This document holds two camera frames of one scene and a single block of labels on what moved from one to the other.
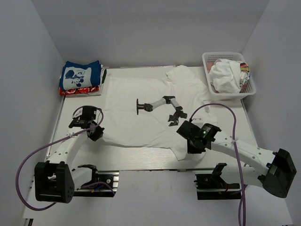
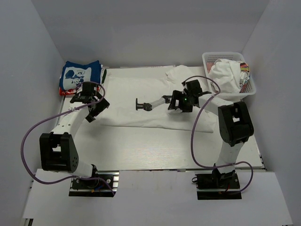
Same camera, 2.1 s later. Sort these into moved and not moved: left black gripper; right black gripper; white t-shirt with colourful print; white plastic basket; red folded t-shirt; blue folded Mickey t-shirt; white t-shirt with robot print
Moved: right black gripper; white t-shirt with robot print; left black gripper
Not moved: white plastic basket; blue folded Mickey t-shirt; white t-shirt with colourful print; red folded t-shirt
